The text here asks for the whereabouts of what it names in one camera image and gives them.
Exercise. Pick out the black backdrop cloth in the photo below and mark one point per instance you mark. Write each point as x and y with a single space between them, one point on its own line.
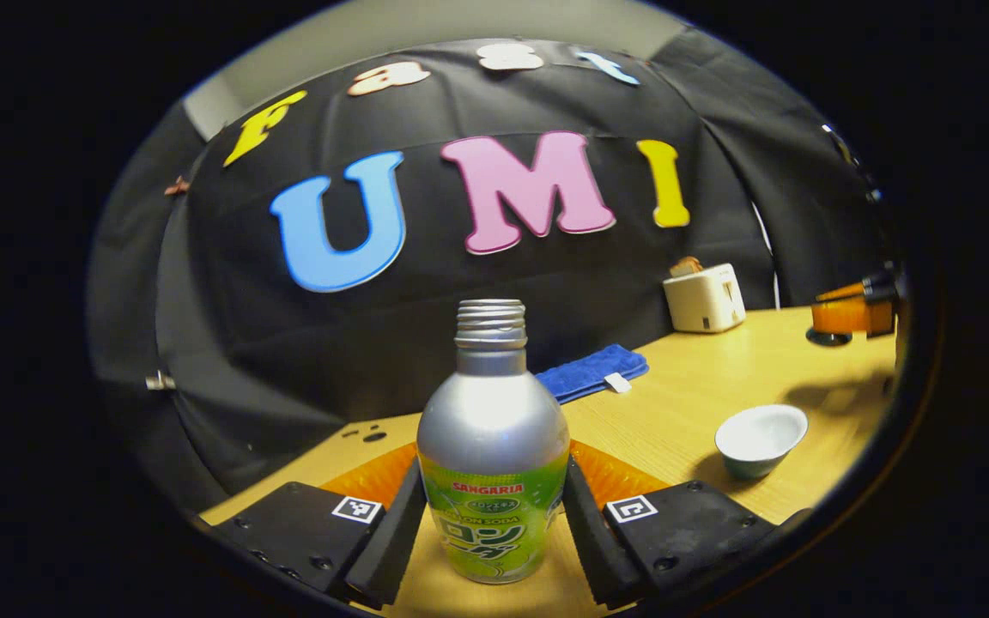
288 360

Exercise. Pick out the blue folded towel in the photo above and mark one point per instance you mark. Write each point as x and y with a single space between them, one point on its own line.
589 373

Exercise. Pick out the bread slice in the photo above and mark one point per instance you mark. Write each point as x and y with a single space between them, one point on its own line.
685 266

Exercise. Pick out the silver green water bottle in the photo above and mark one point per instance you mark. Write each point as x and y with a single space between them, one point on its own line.
490 429

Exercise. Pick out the red clip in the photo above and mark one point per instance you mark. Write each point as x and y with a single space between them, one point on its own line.
175 185

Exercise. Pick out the silver clip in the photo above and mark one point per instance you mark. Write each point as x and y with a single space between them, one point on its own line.
160 380

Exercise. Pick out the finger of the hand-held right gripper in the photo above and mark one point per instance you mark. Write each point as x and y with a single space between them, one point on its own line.
842 318
881 287

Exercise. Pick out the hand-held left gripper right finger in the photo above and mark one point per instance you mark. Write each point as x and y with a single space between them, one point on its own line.
597 549

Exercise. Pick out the white toaster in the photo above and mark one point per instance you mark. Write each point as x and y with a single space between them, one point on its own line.
705 300

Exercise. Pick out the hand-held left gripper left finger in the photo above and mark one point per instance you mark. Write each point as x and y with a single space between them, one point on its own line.
391 549

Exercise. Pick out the teal teacup lid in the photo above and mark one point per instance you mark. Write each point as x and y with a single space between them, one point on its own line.
828 338

